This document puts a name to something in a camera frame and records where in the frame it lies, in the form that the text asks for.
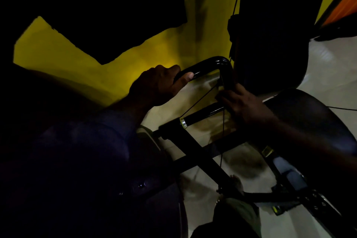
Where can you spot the person's left hand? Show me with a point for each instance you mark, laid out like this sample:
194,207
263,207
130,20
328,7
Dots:
156,87

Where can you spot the person's right hand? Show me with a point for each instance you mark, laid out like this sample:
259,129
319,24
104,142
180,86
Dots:
248,109

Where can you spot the black seated gym machine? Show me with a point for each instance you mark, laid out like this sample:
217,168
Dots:
195,148

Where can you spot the person's left forearm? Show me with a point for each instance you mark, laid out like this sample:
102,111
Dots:
128,112

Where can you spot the person's right forearm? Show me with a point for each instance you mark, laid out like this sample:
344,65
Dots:
312,145

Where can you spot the person's blue shirt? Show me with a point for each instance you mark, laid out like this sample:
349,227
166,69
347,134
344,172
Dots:
83,176

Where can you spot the black seat pad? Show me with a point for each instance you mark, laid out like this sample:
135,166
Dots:
306,112

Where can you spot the black back pad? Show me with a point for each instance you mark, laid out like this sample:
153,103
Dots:
273,37

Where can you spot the black framed window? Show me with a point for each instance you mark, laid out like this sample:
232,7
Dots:
340,32

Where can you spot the orange curtain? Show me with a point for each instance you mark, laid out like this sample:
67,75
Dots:
344,6

